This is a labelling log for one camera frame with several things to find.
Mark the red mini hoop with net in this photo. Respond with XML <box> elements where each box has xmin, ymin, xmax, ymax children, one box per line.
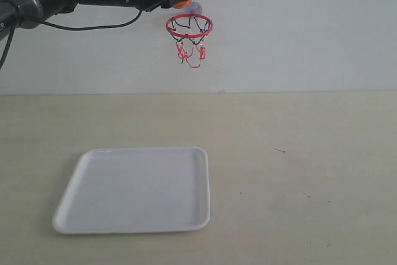
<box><xmin>165</xmin><ymin>13</ymin><xmax>214</xmax><ymax>69</ymax></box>

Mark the clear suction cup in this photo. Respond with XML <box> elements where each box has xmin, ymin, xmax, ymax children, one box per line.
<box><xmin>184</xmin><ymin>1</ymin><xmax>202</xmax><ymax>15</ymax></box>

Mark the white plastic tray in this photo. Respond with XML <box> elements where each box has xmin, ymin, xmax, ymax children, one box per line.
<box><xmin>52</xmin><ymin>147</ymin><xmax>211</xmax><ymax>235</ymax></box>

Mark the black cable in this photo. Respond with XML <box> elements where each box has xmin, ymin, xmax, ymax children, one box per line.
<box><xmin>0</xmin><ymin>7</ymin><xmax>144</xmax><ymax>70</ymax></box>

